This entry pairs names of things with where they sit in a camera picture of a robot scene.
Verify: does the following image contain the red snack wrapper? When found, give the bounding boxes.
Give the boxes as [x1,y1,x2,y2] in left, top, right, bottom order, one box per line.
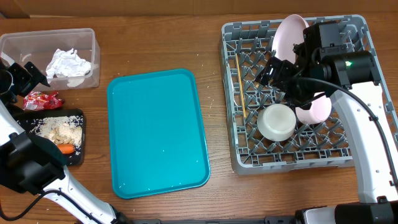
[23,91,64,111]

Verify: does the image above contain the clear plastic bin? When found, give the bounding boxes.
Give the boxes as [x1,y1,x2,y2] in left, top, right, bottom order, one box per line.
[1,28,101,91]

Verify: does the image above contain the spilled rice and scraps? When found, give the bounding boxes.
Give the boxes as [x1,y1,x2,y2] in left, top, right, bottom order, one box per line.
[30,115,83,148]

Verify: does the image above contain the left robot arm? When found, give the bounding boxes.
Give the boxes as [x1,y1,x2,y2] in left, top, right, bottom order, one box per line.
[1,62,130,223]

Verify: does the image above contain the white napkin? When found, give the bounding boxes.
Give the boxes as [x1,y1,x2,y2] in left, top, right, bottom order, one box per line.
[45,48,91,88]

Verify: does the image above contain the pink bowl with food scraps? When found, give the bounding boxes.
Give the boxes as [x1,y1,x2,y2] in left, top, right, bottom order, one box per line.
[295,96,332,124]

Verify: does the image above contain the grey dishwasher rack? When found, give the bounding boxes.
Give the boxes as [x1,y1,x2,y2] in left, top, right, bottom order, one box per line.
[219,14,398,175]

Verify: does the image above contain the black plastic bin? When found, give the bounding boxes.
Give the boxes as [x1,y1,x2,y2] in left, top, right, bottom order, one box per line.
[14,109,86,166]

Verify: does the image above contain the teal serving tray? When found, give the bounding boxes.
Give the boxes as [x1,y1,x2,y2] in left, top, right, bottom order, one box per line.
[107,68,211,199]

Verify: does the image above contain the orange carrot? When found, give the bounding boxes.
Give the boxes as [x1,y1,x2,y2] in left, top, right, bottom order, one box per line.
[57,144,75,154]

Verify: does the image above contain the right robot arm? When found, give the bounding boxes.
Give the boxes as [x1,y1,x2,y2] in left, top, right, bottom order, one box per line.
[256,21,397,223]

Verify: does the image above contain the pink round plate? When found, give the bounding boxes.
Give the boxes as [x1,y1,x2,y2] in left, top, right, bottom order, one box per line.
[272,14,308,63]

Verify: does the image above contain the wooden chopstick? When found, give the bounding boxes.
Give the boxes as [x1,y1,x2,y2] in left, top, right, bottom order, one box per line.
[235,52,246,118]

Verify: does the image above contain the white bowl with food scraps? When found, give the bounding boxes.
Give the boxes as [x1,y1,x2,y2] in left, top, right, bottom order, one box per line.
[257,104,296,141]

